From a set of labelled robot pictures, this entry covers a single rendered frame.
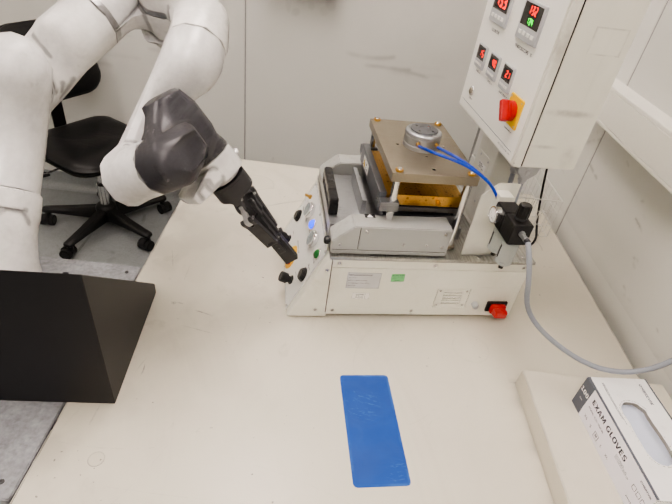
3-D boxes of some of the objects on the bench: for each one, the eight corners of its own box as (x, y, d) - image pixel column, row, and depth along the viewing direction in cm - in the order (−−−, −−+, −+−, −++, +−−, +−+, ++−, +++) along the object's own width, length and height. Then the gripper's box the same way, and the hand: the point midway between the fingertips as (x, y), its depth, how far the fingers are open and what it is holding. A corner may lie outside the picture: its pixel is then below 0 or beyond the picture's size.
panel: (283, 233, 134) (317, 181, 125) (286, 309, 110) (328, 252, 101) (277, 230, 133) (310, 178, 124) (278, 306, 109) (320, 248, 100)
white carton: (627, 402, 95) (646, 378, 91) (702, 524, 77) (731, 502, 73) (570, 399, 94) (586, 375, 90) (632, 524, 76) (657, 501, 71)
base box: (463, 237, 144) (480, 187, 134) (512, 329, 114) (539, 274, 104) (283, 230, 136) (287, 176, 125) (287, 328, 106) (291, 268, 96)
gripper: (239, 185, 85) (308, 271, 99) (243, 152, 96) (305, 234, 109) (205, 204, 87) (277, 286, 101) (212, 170, 97) (277, 248, 111)
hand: (283, 248), depth 103 cm, fingers closed
